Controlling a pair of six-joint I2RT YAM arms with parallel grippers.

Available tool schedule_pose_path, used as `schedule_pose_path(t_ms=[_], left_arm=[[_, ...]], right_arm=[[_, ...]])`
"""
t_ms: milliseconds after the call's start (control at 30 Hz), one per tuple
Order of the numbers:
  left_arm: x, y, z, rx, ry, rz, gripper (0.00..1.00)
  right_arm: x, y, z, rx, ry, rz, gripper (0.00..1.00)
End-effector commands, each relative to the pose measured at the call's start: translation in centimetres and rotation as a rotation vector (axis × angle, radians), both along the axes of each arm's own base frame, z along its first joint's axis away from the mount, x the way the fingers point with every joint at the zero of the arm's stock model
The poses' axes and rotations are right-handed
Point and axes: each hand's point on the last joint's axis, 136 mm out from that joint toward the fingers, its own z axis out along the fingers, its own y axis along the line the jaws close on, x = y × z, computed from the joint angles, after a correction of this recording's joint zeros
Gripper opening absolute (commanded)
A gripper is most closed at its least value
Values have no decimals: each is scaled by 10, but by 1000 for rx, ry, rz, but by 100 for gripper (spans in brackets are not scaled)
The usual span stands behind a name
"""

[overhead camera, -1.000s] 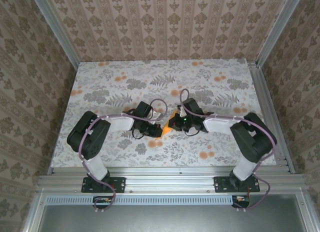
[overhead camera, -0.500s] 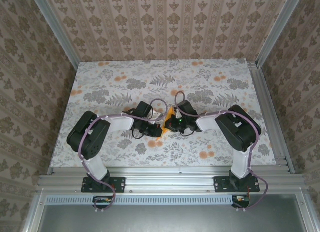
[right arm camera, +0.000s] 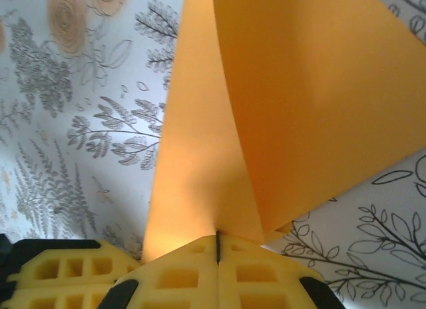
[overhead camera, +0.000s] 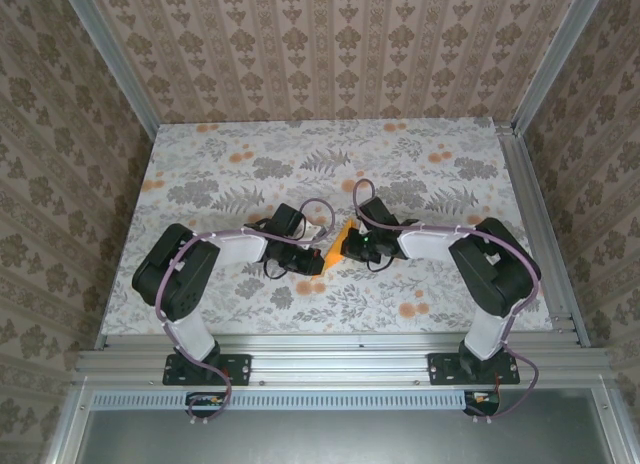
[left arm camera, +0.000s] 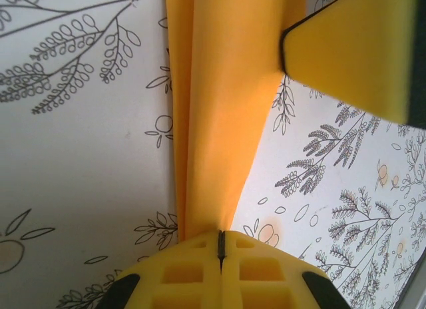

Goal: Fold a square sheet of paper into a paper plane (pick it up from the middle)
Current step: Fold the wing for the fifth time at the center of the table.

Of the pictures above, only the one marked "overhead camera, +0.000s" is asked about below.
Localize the orange paper sheet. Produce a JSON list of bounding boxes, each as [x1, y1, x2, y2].
[[312, 221, 361, 283]]

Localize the grey metal panel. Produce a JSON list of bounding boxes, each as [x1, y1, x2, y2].
[[74, 408, 614, 464]]

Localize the black connector box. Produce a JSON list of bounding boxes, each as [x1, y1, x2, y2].
[[185, 391, 227, 419], [463, 389, 501, 416]]

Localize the slotted grey cable duct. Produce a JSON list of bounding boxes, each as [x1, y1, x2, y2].
[[92, 389, 501, 412]]

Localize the aluminium corner post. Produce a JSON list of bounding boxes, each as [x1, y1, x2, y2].
[[510, 0, 612, 138], [57, 0, 159, 141]]

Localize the purple cable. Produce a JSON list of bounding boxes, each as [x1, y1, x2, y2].
[[153, 198, 337, 428], [352, 178, 545, 425]]

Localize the short aluminium side rail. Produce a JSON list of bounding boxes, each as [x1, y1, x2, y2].
[[493, 119, 592, 349]]

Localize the long aluminium frame rail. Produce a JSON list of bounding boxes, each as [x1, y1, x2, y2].
[[69, 332, 619, 389]]

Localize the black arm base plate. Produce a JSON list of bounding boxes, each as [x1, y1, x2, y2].
[[428, 352, 521, 387], [162, 352, 252, 387]]

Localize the floral patterned table cover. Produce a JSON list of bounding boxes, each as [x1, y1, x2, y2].
[[99, 117, 557, 338]]

